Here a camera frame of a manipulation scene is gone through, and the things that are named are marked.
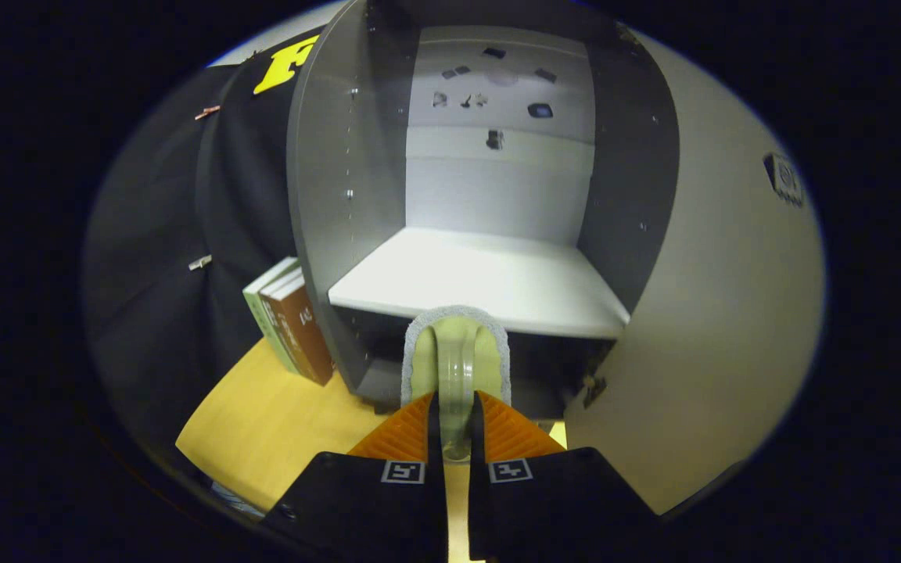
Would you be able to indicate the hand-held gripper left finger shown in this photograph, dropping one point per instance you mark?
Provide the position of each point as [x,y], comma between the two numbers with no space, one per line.
[435,508]

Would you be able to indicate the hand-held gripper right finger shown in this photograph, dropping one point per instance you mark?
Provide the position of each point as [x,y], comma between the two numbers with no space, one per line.
[480,508]

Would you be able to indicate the pale green mug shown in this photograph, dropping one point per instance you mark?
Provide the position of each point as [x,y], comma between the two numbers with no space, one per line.
[457,367]

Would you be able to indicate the brown book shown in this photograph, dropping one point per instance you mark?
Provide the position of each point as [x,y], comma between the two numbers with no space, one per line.
[302,328]

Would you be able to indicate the white cabinet shelf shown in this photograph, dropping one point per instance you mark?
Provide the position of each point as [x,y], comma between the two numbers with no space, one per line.
[482,281]

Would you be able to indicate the green book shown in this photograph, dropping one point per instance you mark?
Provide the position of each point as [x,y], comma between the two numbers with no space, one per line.
[259,309]

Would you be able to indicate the grey cabinet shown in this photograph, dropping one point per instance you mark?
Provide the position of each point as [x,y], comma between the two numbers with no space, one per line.
[325,195]

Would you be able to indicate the silver clip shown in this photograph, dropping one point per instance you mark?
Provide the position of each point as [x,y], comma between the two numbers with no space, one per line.
[200,263]

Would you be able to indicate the black backdrop cloth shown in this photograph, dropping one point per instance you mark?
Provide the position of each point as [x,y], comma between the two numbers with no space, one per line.
[153,234]

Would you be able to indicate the copper clip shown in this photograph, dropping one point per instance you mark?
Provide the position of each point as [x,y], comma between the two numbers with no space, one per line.
[206,112]

